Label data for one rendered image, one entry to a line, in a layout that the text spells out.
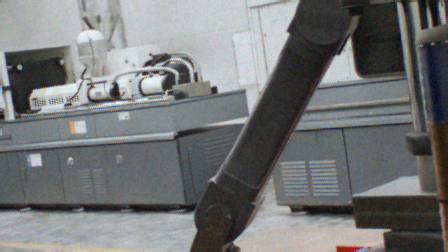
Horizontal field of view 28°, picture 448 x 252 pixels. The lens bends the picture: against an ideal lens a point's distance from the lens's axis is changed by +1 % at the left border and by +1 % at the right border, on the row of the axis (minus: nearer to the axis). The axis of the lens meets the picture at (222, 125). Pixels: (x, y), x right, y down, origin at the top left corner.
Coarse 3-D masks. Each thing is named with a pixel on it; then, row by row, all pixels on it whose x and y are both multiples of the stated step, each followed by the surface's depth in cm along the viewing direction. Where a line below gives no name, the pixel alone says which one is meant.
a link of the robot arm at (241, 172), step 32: (288, 32) 100; (352, 32) 105; (288, 64) 101; (320, 64) 100; (288, 96) 102; (256, 128) 103; (288, 128) 102; (256, 160) 103; (224, 192) 104; (256, 192) 103
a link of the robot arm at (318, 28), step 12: (300, 0) 98; (312, 0) 98; (324, 0) 98; (336, 0) 98; (300, 12) 99; (312, 12) 98; (324, 12) 98; (336, 12) 98; (300, 24) 99; (312, 24) 98; (324, 24) 98; (336, 24) 98; (348, 24) 97; (312, 36) 98; (324, 36) 98; (336, 36) 98
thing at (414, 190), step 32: (416, 0) 67; (416, 32) 67; (416, 64) 67; (416, 96) 68; (416, 128) 68; (416, 160) 69; (384, 192) 70; (416, 192) 68; (384, 224) 68; (416, 224) 67
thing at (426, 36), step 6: (444, 24) 40; (420, 30) 40; (426, 30) 39; (432, 30) 39; (438, 30) 38; (444, 30) 38; (420, 36) 39; (426, 36) 39; (432, 36) 39; (438, 36) 38; (444, 36) 38; (420, 42) 39; (426, 42) 39; (432, 42) 39; (438, 42) 38
